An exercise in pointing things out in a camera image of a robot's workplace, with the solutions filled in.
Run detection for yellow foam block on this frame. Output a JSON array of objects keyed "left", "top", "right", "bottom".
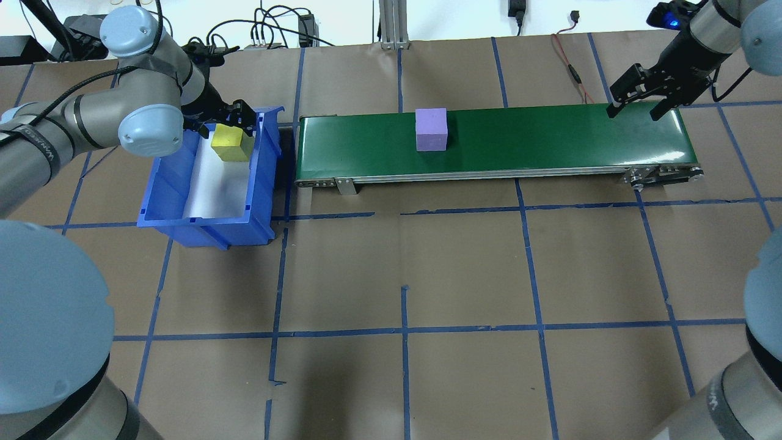
[{"left": 211, "top": 125, "right": 256, "bottom": 163}]

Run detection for purple foam block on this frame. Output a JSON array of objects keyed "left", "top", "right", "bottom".
[{"left": 415, "top": 108, "right": 450, "bottom": 152}]

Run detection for white foam pad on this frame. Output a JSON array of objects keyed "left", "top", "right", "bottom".
[{"left": 181, "top": 125, "right": 257, "bottom": 219}]

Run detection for blue plastic storage bin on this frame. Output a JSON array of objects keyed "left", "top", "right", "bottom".
[{"left": 136, "top": 105, "right": 286, "bottom": 250}]

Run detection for green conveyor belt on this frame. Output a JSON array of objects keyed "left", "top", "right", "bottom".
[{"left": 294, "top": 101, "right": 704, "bottom": 196}]

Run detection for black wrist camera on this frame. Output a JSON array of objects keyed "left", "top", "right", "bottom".
[
  {"left": 183, "top": 40, "right": 239, "bottom": 67},
  {"left": 648, "top": 0, "right": 697, "bottom": 30}
]

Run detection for red and black wire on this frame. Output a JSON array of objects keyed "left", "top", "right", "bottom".
[{"left": 552, "top": 11, "right": 596, "bottom": 105}]

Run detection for aluminium profile post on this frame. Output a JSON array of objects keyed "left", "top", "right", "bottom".
[{"left": 379, "top": 0, "right": 411, "bottom": 50}]

